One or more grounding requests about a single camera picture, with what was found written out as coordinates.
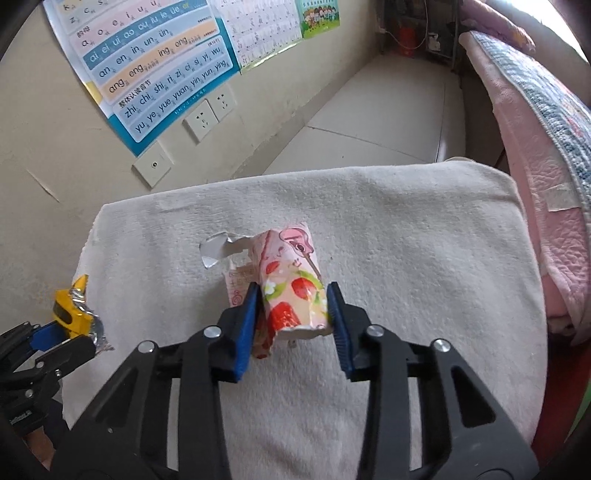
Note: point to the pink pillow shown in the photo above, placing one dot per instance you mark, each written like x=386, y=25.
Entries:
x=494, y=18

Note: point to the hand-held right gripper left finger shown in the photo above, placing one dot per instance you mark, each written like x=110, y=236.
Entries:
x=244, y=332

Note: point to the white towel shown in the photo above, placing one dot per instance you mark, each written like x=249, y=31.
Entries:
x=392, y=240

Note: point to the yellow black snack wrapper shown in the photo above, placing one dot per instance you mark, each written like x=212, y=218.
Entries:
x=71, y=314

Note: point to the blue letter wall poster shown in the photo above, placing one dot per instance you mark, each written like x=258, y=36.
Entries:
x=152, y=69

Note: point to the strawberry print pink wrapper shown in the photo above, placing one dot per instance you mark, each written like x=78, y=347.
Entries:
x=286, y=286

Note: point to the green wall poster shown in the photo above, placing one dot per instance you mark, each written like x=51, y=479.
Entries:
x=318, y=16

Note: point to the white wall socket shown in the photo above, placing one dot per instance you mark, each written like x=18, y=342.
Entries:
x=221, y=101
x=201, y=120

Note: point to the red bucket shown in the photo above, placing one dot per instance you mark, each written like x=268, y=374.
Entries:
x=406, y=41

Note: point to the dark metal shelf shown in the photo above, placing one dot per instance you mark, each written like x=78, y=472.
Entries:
x=390, y=18

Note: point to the white chart wall poster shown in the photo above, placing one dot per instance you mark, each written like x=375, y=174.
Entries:
x=258, y=27

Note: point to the white round-hole wall plate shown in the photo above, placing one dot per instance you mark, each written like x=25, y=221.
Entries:
x=153, y=164

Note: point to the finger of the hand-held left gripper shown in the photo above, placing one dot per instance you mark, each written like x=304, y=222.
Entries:
x=46, y=334
x=69, y=353

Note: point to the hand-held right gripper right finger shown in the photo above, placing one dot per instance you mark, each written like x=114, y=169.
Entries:
x=341, y=337

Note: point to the small white box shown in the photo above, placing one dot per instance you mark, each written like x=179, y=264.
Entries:
x=434, y=42

